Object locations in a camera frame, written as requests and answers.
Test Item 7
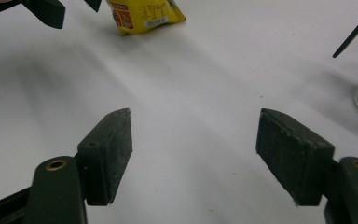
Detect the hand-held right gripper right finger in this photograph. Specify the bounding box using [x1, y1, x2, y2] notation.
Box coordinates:
[255, 107, 336, 207]

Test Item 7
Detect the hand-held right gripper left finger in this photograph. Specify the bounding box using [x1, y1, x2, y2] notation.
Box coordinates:
[77, 107, 133, 207]

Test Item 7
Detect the yellow sauce pouch green cap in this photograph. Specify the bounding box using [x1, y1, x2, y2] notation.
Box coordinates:
[105, 0, 186, 35]

